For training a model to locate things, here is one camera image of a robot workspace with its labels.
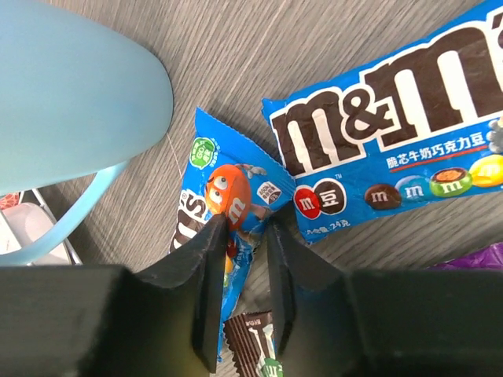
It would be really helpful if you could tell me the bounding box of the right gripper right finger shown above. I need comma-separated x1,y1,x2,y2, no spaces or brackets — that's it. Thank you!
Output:
266,220,502,376

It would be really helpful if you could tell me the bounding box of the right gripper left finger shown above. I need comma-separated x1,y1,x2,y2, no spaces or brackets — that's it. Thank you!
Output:
1,215,228,376

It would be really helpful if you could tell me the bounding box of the blue candy bag long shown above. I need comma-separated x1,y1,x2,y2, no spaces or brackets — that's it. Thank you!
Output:
263,1,502,243

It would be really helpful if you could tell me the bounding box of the white wire dish rack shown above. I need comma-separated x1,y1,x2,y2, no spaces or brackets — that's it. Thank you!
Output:
1,188,82,265

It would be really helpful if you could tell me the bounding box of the purple brown candy bag lower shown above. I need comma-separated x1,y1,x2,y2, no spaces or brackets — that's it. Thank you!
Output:
223,311,284,377

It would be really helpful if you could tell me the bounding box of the blue candy bag short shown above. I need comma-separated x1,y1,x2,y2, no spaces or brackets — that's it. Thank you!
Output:
168,106,296,364

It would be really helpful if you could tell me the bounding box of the white bowl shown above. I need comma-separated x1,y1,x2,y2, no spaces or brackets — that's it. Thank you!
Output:
1,203,71,265

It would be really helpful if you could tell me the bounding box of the light blue mug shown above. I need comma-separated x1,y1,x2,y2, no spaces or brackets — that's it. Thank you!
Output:
1,1,174,265

